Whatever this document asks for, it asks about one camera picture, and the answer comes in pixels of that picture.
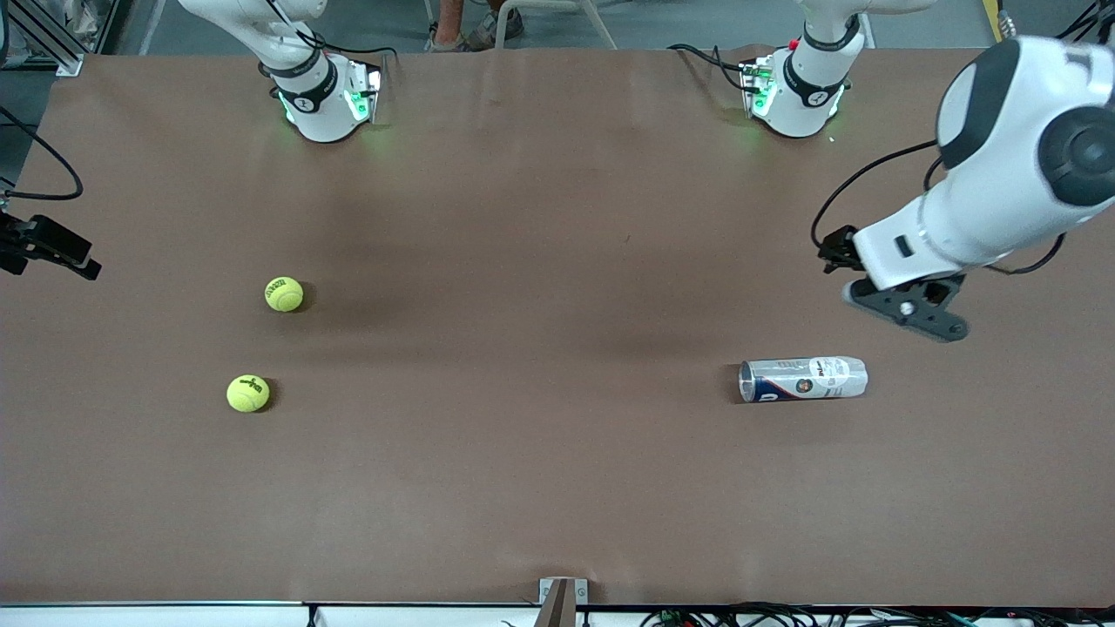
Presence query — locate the metal camera post bracket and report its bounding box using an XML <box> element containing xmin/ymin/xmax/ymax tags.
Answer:
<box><xmin>533</xmin><ymin>576</ymin><xmax>590</xmax><ymax>627</ymax></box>

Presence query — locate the yellow ball Wilson print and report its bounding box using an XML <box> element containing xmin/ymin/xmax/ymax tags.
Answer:
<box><xmin>226</xmin><ymin>374</ymin><xmax>271</xmax><ymax>414</ymax></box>

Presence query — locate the aluminium profile frame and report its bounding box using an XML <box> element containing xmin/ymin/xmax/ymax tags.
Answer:
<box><xmin>0</xmin><ymin>0</ymin><xmax>132</xmax><ymax>79</ymax></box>

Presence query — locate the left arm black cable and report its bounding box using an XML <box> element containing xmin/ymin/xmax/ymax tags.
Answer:
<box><xmin>810</xmin><ymin>139</ymin><xmax>1068</xmax><ymax>276</ymax></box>

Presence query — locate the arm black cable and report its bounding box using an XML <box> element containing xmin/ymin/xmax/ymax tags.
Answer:
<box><xmin>0</xmin><ymin>104</ymin><xmax>84</xmax><ymax>203</ymax></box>
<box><xmin>810</xmin><ymin>139</ymin><xmax>1068</xmax><ymax>276</ymax></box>

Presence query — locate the brown table cover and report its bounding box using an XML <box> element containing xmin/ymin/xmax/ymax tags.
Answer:
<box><xmin>0</xmin><ymin>45</ymin><xmax>1115</xmax><ymax>608</ymax></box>

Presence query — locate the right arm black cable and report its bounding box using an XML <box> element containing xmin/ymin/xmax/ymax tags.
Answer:
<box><xmin>0</xmin><ymin>104</ymin><xmax>84</xmax><ymax>203</ymax></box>

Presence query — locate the clear tennis ball can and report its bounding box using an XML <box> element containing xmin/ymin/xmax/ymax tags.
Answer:
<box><xmin>739</xmin><ymin>355</ymin><xmax>869</xmax><ymax>403</ymax></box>

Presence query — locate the beige chair frame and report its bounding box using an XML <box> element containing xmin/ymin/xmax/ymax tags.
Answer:
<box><xmin>493</xmin><ymin>0</ymin><xmax>619</xmax><ymax>51</ymax></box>

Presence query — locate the grey shoe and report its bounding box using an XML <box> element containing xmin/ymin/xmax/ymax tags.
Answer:
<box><xmin>463</xmin><ymin>7</ymin><xmax>526</xmax><ymax>51</ymax></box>

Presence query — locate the person bare leg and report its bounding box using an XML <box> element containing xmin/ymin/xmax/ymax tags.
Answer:
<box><xmin>425</xmin><ymin>0</ymin><xmax>476</xmax><ymax>53</ymax></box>

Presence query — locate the black cable tangle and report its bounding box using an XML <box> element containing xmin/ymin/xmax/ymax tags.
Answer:
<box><xmin>640</xmin><ymin>601</ymin><xmax>1115</xmax><ymax>627</ymax></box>

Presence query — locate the yellow ball Roland Garros print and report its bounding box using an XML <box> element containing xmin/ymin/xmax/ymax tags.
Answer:
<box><xmin>265</xmin><ymin>276</ymin><xmax>305</xmax><ymax>313</ymax></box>

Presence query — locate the black base cable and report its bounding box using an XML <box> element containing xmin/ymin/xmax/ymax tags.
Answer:
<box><xmin>296</xmin><ymin>26</ymin><xmax>400</xmax><ymax>64</ymax></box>
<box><xmin>667</xmin><ymin>42</ymin><xmax>752</xmax><ymax>92</ymax></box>

